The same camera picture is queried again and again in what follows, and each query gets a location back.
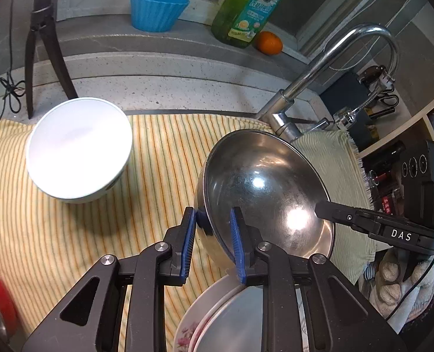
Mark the wooden shelf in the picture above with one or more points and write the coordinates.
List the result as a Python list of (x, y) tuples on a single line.
[(422, 117)]

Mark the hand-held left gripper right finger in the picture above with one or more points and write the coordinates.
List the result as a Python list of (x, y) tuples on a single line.
[(239, 249)]

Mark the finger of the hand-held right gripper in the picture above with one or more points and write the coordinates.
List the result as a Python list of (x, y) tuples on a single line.
[(334, 212)]

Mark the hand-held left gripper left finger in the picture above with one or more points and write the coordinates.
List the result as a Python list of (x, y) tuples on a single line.
[(189, 242)]

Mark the blue ribbed cup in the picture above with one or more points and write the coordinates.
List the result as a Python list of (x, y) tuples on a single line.
[(158, 11)]

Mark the person's right hand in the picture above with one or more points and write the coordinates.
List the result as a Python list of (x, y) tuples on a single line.
[(389, 275)]

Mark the green dish soap bottle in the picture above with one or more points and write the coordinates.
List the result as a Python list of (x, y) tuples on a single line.
[(249, 7)]

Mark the black tripod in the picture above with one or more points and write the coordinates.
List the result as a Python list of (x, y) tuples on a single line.
[(30, 62)]

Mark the white ceramic bowl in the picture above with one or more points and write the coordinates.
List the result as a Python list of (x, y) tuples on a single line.
[(77, 146)]

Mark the large steel bowl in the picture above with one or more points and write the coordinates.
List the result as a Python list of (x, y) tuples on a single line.
[(268, 190)]

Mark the yellow striped cloth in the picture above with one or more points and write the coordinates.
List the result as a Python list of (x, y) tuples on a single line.
[(92, 227)]

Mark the white plate pink flowers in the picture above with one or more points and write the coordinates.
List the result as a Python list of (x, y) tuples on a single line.
[(186, 332)]

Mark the black scissors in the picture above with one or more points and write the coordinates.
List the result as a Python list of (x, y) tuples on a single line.
[(389, 104)]

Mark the chrome faucet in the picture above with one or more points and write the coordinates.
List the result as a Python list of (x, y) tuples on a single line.
[(312, 77)]

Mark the dark blue knife block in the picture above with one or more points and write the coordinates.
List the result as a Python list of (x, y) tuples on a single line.
[(334, 88)]

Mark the orange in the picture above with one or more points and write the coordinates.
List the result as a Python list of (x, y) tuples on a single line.
[(269, 43)]

